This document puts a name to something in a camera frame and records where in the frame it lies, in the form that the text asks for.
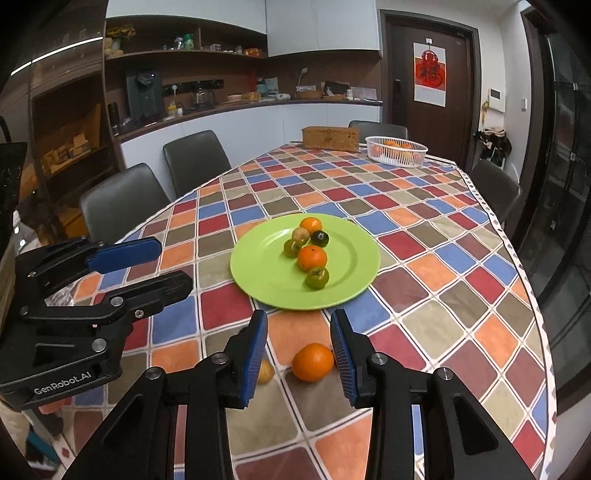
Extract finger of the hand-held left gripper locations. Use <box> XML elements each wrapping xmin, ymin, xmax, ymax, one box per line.
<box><xmin>21</xmin><ymin>270</ymin><xmax>194</xmax><ymax>325</ymax></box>
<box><xmin>14</xmin><ymin>236</ymin><xmax>163</xmax><ymax>315</ymax></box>

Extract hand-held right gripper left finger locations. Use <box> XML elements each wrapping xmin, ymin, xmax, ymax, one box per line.
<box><xmin>76</xmin><ymin>310</ymin><xmax>269</xmax><ymax>480</ymax></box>

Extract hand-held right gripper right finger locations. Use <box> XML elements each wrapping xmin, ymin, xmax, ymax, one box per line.
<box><xmin>329</xmin><ymin>308</ymin><xmax>536</xmax><ymax>480</ymax></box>

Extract green plate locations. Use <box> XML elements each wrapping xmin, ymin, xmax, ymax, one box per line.
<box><xmin>230</xmin><ymin>213</ymin><xmax>381</xmax><ymax>310</ymax></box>

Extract grey dining chair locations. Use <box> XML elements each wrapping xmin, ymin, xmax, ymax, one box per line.
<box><xmin>470</xmin><ymin>160</ymin><xmax>522</xmax><ymax>222</ymax></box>
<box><xmin>348</xmin><ymin>120</ymin><xmax>409</xmax><ymax>141</ymax></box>
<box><xmin>79</xmin><ymin>163</ymin><xmax>171</xmax><ymax>245</ymax></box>
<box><xmin>163</xmin><ymin>130</ymin><xmax>232</xmax><ymax>199</ymax></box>

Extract checkered colourful tablecloth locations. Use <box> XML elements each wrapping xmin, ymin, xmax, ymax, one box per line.
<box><xmin>46</xmin><ymin>142</ymin><xmax>555</xmax><ymax>480</ymax></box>

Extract brown display cabinet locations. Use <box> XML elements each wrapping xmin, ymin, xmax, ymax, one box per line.
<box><xmin>0</xmin><ymin>0</ymin><xmax>125</xmax><ymax>250</ymax></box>

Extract black water dispenser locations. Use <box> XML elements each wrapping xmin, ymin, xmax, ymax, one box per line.
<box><xmin>126</xmin><ymin>70</ymin><xmax>165</xmax><ymax>118</ymax></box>

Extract glass kettle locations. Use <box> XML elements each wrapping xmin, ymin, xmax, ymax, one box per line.
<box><xmin>191</xmin><ymin>85</ymin><xmax>215</xmax><ymax>109</ymax></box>

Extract white counter cabinet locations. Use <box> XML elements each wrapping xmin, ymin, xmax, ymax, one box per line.
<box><xmin>120</xmin><ymin>99</ymin><xmax>383</xmax><ymax>171</ymax></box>

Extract white plastic basket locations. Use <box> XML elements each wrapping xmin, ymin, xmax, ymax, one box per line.
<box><xmin>365</xmin><ymin>136</ymin><xmax>428</xmax><ymax>167</ymax></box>

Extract pile of basket mandarins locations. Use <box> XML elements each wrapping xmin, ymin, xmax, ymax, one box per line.
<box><xmin>372</xmin><ymin>140</ymin><xmax>414</xmax><ymax>154</ymax></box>

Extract wicker box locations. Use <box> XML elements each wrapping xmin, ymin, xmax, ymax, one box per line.
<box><xmin>301</xmin><ymin>126</ymin><xmax>361</xmax><ymax>152</ymax></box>

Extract dark bag with clothes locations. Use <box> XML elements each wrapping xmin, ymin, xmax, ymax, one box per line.
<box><xmin>475</xmin><ymin>127</ymin><xmax>512</xmax><ymax>167</ymax></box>

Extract black glass sliding door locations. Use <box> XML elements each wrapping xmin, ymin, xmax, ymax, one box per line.
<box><xmin>522</xmin><ymin>0</ymin><xmax>591</xmax><ymax>324</ymax></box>

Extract white upper cabinets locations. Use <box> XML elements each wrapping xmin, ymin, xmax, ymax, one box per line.
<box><xmin>106</xmin><ymin>0</ymin><xmax>383</xmax><ymax>58</ymax></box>

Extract dark brown door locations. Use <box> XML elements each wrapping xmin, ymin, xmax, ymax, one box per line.
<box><xmin>381</xmin><ymin>11</ymin><xmax>478</xmax><ymax>169</ymax></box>

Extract wooden wall shelf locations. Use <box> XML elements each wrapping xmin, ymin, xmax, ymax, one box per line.
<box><xmin>104</xmin><ymin>21</ymin><xmax>269</xmax><ymax>61</ymax></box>

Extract red and white wall calendar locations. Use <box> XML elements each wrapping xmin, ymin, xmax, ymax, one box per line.
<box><xmin>413</xmin><ymin>41</ymin><xmax>448</xmax><ymax>108</ymax></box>

